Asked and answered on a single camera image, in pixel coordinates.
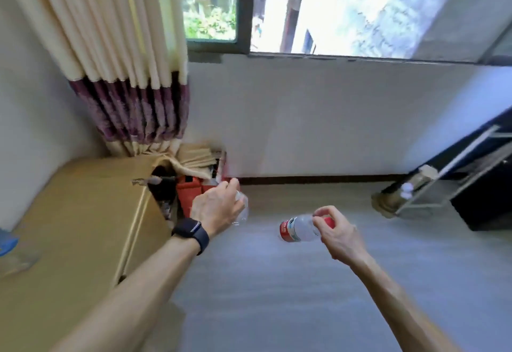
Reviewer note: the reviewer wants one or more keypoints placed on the person's right hand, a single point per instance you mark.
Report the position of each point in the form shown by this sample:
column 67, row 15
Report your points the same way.
column 342, row 239

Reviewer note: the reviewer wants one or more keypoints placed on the person's left hand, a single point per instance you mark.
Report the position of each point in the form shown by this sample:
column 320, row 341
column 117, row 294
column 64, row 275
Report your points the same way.
column 214, row 209

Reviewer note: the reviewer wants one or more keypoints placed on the person's right thumb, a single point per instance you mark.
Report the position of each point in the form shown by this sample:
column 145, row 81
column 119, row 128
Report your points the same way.
column 319, row 227

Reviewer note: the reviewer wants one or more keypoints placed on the person's left fingers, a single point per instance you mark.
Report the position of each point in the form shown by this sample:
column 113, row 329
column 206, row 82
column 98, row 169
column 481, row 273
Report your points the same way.
column 231, row 188

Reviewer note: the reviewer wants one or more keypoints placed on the plastic bottle with red label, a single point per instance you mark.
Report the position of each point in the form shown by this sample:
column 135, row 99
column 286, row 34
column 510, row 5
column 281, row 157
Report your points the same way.
column 298, row 228

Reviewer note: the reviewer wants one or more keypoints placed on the clear plastic bottle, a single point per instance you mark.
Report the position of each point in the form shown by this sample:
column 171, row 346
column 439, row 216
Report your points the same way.
column 242, row 211

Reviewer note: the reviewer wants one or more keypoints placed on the person's right forearm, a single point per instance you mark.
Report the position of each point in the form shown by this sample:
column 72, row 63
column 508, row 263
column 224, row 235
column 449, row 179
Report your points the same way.
column 396, row 303

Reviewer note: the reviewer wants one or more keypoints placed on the person's left forearm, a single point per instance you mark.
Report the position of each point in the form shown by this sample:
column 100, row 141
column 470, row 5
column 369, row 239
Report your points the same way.
column 132, row 299

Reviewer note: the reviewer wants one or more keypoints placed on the red plastic container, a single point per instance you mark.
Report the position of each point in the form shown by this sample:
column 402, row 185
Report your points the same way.
column 188, row 197

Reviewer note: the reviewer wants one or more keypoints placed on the black smartwatch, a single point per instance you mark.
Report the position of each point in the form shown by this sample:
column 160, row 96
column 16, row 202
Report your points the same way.
column 192, row 232

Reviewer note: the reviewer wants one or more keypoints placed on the silver metal piece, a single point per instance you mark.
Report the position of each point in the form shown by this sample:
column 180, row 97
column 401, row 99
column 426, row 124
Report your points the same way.
column 146, row 181

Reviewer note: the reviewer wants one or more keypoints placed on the small white bottle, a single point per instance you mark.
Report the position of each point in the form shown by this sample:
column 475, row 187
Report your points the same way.
column 407, row 191

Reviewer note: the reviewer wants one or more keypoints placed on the black furniture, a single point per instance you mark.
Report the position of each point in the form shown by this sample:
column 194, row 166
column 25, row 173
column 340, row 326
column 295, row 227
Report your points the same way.
column 486, row 187

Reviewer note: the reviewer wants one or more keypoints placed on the cream and purple curtain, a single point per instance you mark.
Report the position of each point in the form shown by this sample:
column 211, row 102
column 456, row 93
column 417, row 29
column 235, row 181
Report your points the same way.
column 120, row 55

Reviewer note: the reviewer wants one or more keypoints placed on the blue object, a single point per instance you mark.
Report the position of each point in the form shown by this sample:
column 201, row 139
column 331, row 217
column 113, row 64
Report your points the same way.
column 7, row 242

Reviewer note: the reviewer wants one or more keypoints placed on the white metal rack frame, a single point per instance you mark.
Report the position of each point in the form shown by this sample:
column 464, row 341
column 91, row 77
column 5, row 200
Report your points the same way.
column 448, row 171

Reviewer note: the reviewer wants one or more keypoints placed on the dark green window frame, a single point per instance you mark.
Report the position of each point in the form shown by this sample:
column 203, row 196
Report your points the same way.
column 244, row 7

